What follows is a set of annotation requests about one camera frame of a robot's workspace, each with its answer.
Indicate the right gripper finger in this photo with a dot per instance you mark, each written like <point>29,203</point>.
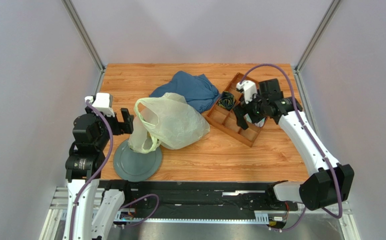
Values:
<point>240,119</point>
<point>261,123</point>

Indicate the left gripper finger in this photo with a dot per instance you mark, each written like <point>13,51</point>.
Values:
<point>125,114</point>
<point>127,124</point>

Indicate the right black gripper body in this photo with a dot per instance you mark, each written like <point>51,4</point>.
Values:
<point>248,108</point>

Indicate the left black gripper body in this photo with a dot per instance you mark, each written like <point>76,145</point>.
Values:
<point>117,127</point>

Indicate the grey round plate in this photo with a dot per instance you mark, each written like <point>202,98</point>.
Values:
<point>133,166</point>

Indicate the translucent pale green plastic bag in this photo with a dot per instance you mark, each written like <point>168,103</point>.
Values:
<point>166,121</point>

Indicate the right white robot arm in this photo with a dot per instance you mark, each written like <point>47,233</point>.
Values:
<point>329,182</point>

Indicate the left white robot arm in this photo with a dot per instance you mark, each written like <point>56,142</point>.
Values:
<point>83,171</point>

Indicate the brown wooden divided tray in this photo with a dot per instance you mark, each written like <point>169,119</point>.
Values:
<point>225,120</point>

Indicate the dark green rolled sock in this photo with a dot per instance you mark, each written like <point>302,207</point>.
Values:
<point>226,101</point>

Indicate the blue crumpled cloth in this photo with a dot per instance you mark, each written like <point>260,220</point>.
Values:
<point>198,91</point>

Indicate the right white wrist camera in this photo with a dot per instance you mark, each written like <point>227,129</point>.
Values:
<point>249,90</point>

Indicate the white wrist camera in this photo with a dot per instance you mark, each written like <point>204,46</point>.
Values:
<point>102,102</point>
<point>249,90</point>

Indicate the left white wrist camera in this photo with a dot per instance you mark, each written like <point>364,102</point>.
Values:
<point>102,102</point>

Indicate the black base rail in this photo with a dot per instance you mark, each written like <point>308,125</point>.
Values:
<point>200,202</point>

